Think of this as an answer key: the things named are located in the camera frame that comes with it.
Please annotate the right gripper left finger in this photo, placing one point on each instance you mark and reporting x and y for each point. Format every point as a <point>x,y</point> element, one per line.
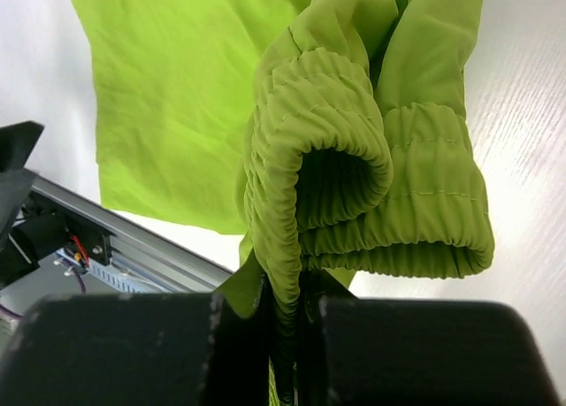
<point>143,349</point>

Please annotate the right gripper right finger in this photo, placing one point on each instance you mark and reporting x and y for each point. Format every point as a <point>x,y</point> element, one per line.
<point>355,351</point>

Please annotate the lime green shorts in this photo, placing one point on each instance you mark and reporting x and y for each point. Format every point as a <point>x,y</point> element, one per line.
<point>328,134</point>

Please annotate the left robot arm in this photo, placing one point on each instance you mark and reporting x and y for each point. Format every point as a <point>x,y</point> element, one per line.
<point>17,143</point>

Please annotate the slotted cable duct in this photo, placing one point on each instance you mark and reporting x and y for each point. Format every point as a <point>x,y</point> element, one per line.
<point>112,276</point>

